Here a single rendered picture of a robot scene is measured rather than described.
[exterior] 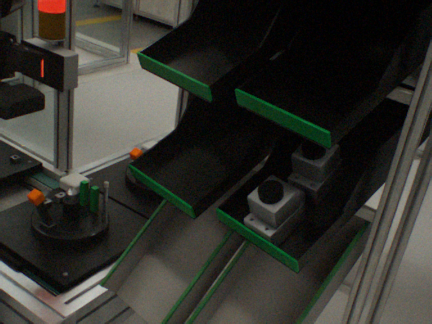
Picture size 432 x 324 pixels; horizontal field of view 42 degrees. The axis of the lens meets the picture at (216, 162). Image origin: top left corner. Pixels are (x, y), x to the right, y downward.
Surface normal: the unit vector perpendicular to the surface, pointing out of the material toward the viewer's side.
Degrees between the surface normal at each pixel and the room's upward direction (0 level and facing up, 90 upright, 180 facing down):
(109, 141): 0
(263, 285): 45
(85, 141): 0
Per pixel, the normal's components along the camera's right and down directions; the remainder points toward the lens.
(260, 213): -0.70, 0.59
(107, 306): 0.81, 0.37
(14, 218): 0.14, -0.88
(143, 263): -0.40, -0.46
